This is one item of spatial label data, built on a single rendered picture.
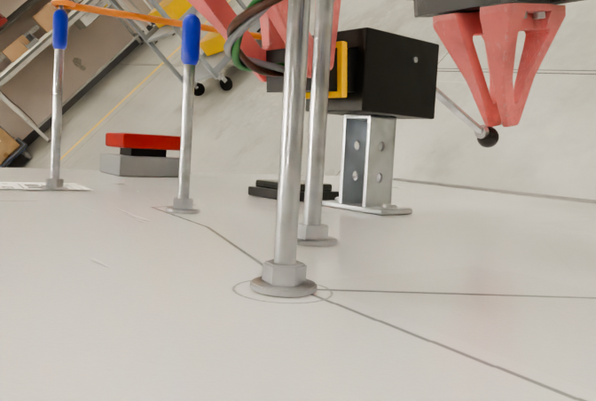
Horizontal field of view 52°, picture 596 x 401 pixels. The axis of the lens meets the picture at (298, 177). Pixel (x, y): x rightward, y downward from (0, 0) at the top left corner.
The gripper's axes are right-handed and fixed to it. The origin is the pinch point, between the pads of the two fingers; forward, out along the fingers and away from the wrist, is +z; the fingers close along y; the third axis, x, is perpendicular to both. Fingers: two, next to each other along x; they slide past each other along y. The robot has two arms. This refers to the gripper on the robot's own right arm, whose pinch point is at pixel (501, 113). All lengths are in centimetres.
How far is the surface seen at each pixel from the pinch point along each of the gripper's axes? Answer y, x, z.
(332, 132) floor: -188, 160, 24
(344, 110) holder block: 0.4, -14.5, -1.6
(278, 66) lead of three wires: 0.0, -18.1, -3.9
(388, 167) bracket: 0.5, -11.7, 1.7
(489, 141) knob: -0.1, -1.4, 1.7
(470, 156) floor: -100, 142, 28
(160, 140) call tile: -23.2, -12.5, 0.8
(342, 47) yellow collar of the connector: 1.4, -15.3, -4.6
